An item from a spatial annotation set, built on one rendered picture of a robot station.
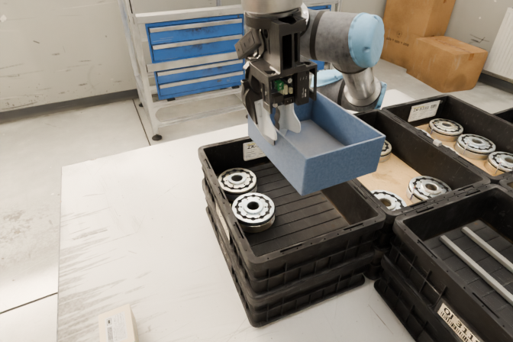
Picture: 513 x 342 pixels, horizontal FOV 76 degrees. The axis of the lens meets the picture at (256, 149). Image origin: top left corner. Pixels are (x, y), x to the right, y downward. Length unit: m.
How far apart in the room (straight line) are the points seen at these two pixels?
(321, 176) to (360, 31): 0.39
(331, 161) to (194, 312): 0.49
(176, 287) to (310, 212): 0.37
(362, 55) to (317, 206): 0.38
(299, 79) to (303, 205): 0.47
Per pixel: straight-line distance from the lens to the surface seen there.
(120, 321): 0.78
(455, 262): 0.84
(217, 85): 2.71
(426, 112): 1.28
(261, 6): 0.41
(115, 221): 1.06
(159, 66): 2.49
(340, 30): 0.79
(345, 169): 0.53
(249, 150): 0.92
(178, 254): 0.92
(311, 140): 0.63
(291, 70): 0.42
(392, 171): 1.02
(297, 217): 0.81
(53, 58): 3.37
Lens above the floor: 1.41
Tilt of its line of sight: 34 degrees down
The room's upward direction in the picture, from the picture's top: straight up
